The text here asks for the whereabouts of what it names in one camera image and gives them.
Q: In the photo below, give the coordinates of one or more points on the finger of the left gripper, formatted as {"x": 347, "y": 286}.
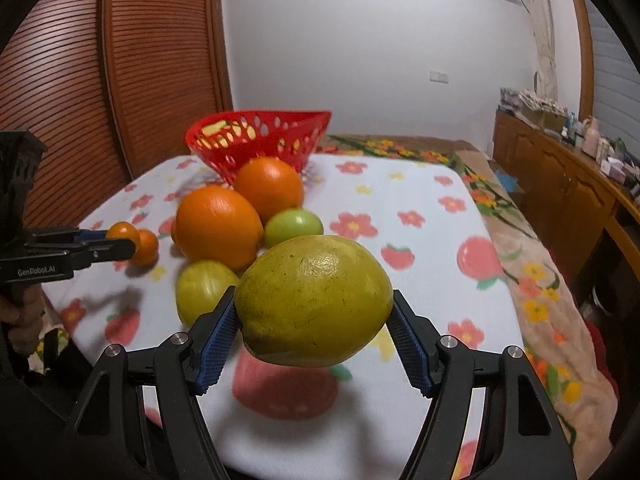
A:
{"x": 90, "y": 252}
{"x": 65, "y": 234}

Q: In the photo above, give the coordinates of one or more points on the large yellow-green guava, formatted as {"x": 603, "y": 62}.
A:
{"x": 313, "y": 301}

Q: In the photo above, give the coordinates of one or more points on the beige curtain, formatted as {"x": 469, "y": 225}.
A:
{"x": 542, "y": 23}

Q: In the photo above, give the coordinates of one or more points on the patterned box on sideboard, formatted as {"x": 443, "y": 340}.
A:
{"x": 544, "y": 113}

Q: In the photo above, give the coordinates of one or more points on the left hand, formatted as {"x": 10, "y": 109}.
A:
{"x": 22, "y": 311}

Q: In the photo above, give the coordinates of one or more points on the red plastic fruit basket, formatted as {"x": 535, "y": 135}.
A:
{"x": 227, "y": 141}

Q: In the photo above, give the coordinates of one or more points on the brown louvered wardrobe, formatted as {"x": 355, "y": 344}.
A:
{"x": 110, "y": 86}

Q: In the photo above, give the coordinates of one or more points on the floral bed blanket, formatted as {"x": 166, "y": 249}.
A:
{"x": 565, "y": 351}

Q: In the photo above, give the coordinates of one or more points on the wooden sideboard cabinet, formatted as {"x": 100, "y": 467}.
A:
{"x": 588, "y": 222}

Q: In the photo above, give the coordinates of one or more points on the green fruit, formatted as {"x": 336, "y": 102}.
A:
{"x": 199, "y": 287}
{"x": 291, "y": 223}

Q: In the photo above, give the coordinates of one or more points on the wall socket plate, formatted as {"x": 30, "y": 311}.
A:
{"x": 442, "y": 78}

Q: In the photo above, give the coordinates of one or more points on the small tangerine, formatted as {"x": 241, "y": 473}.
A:
{"x": 148, "y": 250}
{"x": 123, "y": 230}

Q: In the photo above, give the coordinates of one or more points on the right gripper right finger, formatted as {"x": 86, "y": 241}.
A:
{"x": 520, "y": 435}

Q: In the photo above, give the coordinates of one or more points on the large orange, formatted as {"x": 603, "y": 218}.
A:
{"x": 215, "y": 223}
{"x": 270, "y": 185}

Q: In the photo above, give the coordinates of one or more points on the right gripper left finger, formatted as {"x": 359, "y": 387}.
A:
{"x": 138, "y": 415}

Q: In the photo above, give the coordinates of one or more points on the window roller blind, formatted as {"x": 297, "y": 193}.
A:
{"x": 616, "y": 83}

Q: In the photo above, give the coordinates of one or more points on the white floral table cloth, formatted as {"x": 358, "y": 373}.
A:
{"x": 356, "y": 420}

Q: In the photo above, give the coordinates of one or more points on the pink bottle on sideboard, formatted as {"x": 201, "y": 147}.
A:
{"x": 592, "y": 136}

